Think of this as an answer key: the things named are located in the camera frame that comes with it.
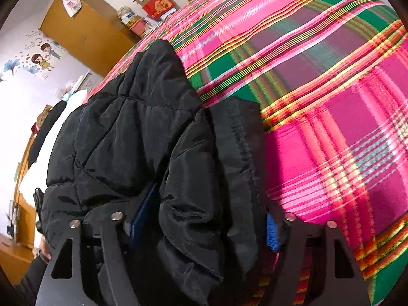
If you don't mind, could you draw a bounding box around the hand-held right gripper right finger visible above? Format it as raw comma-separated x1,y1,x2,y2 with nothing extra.
258,212,372,306

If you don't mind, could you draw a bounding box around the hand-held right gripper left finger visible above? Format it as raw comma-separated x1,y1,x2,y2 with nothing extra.
35,183,159,306

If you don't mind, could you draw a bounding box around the black hooded jacket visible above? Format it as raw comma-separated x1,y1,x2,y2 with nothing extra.
41,40,268,306

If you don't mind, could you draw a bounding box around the person's left forearm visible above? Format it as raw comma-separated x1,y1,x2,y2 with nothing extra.
17,253,48,306

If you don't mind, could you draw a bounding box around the person's left hand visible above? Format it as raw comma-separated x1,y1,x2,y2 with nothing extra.
38,236,53,262

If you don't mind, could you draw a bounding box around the wooden headboard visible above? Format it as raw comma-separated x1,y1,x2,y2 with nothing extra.
14,104,53,252

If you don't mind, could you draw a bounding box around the wooden bedside table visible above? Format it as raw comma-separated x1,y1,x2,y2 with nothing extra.
0,233,35,286

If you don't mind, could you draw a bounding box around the dark cloth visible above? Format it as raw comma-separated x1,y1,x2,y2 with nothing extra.
28,100,68,170

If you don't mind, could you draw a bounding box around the pink plaid bed sheet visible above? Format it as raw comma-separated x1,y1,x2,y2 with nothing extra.
86,0,408,306

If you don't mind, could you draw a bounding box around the wooden cabinet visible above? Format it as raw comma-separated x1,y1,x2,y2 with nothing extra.
40,0,139,77

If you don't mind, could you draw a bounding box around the pink plastic container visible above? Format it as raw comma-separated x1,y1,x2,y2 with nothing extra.
129,17,150,37

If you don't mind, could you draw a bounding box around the white plastic bag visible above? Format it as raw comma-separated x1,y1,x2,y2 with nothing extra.
60,0,83,17

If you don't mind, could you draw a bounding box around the cartoon wall sticker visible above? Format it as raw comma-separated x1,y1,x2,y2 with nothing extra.
0,30,62,82

